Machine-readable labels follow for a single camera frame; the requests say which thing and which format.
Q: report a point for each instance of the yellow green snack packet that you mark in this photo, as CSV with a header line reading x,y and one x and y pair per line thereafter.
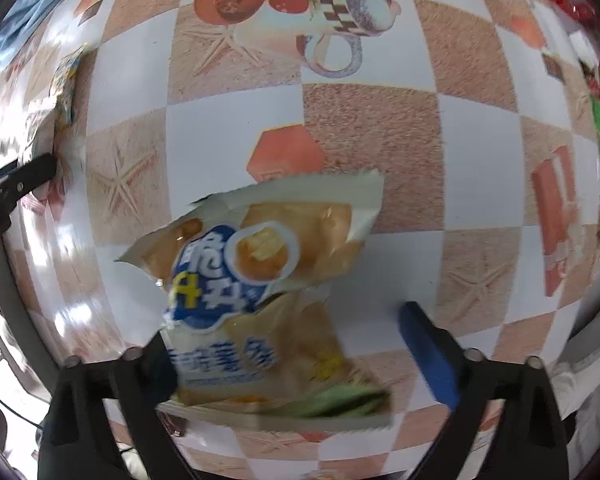
x,y
67,85

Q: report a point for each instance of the blue cloth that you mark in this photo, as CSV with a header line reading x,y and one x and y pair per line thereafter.
x,y
25,15

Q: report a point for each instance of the white fluffy cloth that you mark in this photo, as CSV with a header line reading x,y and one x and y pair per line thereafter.
x,y
590,370

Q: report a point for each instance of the cream blue-label snack packet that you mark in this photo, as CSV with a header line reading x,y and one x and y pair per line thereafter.
x,y
215,270

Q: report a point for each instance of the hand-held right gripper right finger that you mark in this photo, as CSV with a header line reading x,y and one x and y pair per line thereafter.
x,y
430,355

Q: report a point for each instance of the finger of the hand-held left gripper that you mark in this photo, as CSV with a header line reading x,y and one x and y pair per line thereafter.
x,y
25,177

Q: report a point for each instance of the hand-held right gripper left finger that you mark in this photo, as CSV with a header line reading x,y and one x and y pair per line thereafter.
x,y
140,390

